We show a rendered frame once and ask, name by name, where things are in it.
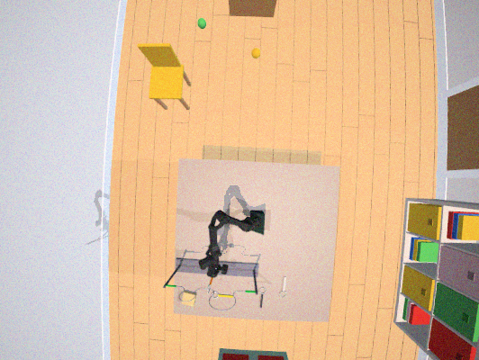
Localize tan square block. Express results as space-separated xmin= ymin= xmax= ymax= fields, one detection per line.
xmin=182 ymin=291 xmax=197 ymax=306

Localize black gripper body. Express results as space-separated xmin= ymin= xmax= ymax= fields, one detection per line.
xmin=211 ymin=262 xmax=228 ymax=275

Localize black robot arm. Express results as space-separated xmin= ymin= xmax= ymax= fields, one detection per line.
xmin=199 ymin=210 xmax=261 ymax=278

